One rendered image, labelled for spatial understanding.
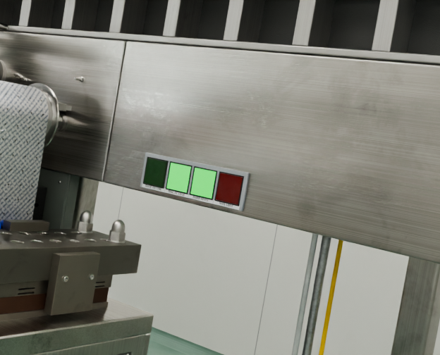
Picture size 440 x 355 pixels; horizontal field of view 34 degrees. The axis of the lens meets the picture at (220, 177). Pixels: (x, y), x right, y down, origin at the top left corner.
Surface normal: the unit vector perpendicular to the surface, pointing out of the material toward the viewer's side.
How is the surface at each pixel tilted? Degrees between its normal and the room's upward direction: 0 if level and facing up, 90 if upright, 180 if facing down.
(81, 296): 90
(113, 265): 90
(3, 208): 90
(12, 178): 90
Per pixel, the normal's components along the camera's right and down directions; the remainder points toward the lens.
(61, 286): 0.79, 0.17
